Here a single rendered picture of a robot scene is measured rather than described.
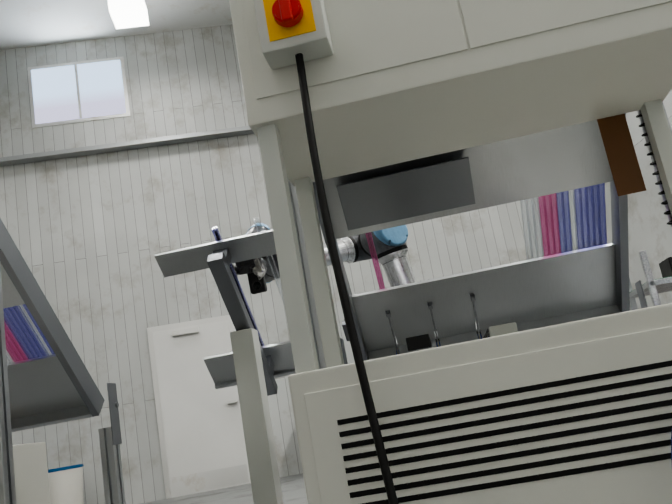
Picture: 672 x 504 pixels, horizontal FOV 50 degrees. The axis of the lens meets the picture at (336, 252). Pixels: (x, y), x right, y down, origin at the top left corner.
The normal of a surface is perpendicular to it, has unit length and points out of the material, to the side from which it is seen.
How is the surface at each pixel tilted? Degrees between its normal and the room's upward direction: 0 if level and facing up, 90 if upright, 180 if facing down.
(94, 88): 90
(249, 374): 90
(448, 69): 90
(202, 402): 90
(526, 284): 136
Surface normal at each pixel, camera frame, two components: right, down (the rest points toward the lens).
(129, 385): 0.07, -0.25
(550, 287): 0.01, 0.55
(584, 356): -0.16, -0.20
